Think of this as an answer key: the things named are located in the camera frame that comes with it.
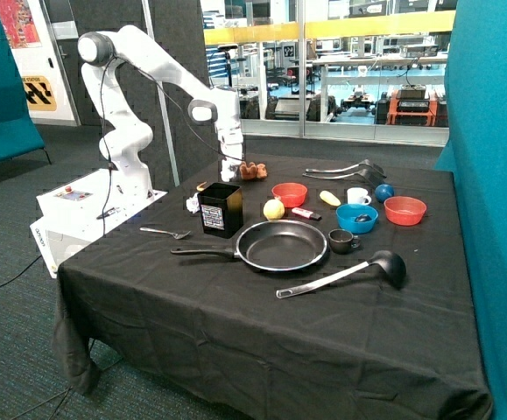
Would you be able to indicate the black frying pan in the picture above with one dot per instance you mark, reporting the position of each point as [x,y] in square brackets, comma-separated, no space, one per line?
[274,246]

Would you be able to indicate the black square bin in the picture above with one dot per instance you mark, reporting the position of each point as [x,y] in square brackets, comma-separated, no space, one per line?
[221,206]

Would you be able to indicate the red white marker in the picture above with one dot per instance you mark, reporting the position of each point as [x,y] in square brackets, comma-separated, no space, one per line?
[307,214]

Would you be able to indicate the black ladle steel handle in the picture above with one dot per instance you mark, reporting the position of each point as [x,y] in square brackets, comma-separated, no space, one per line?
[390,263]

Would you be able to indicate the red plastic bowl far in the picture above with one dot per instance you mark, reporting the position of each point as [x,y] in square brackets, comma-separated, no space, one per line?
[404,211]

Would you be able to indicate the black tablecloth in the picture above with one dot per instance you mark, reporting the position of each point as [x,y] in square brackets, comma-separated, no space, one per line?
[358,348]

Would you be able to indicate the white cup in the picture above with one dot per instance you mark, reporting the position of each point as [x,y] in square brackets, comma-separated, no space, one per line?
[358,195]

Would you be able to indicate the orange object behind bin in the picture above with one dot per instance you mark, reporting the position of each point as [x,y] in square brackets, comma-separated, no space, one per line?
[201,187]

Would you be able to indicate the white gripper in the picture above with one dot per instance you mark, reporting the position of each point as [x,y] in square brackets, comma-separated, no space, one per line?
[231,147]

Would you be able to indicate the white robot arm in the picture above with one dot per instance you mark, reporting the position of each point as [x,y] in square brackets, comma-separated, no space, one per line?
[102,52]

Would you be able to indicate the blue ball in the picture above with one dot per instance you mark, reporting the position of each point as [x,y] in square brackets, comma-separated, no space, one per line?
[383,192]

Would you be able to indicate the red poster on wall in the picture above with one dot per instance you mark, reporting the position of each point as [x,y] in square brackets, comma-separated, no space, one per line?
[17,21]

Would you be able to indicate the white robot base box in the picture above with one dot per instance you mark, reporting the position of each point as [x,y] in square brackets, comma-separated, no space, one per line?
[81,211]

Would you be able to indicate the red plastic bowl near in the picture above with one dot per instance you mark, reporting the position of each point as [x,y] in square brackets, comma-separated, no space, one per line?
[290,194]

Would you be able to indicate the red plastic bowl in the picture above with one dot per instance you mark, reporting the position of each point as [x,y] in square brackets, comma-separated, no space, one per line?
[404,211]
[290,194]

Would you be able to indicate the dark object in bowl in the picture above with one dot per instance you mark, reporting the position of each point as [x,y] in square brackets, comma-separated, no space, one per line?
[362,218]

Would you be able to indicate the dark brown small cup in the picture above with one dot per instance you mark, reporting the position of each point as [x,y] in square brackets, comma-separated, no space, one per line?
[342,241]

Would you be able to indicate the yellow black sign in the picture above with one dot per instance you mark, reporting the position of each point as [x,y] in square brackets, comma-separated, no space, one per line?
[39,93]

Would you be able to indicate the teal partition right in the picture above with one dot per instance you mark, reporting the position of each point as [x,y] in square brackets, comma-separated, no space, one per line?
[476,153]

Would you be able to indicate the yellow banana toy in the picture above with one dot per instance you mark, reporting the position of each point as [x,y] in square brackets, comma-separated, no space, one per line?
[329,198]

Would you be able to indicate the yellow lemon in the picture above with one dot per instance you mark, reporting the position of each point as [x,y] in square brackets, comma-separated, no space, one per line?
[273,210]

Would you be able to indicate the blue plastic bowl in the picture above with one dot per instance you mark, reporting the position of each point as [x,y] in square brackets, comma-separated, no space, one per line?
[346,214]

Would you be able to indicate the silver fork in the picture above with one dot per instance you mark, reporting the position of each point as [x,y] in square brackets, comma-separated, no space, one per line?
[174,235]

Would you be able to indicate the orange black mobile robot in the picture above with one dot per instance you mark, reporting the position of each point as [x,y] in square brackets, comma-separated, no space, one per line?
[412,105]

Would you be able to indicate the black spatula lower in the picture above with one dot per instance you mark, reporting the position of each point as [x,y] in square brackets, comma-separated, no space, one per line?
[372,177]

